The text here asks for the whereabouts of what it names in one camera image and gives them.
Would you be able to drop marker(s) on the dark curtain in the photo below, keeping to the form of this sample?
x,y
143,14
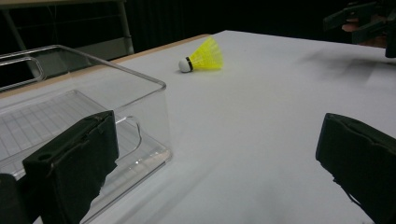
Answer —
x,y
218,15

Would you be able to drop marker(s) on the white table mat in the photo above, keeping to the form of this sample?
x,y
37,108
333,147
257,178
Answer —
x,y
249,109

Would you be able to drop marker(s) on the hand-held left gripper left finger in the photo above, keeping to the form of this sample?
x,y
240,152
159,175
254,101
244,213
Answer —
x,y
74,161

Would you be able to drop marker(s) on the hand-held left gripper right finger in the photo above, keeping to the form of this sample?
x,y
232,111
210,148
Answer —
x,y
361,155

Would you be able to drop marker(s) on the grey metal stand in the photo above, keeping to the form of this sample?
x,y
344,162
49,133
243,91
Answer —
x,y
123,25

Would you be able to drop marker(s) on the clear plastic box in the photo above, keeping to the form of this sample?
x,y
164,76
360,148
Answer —
x,y
77,109

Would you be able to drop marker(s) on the yellow shuttlecock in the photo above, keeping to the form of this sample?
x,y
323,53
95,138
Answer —
x,y
207,57

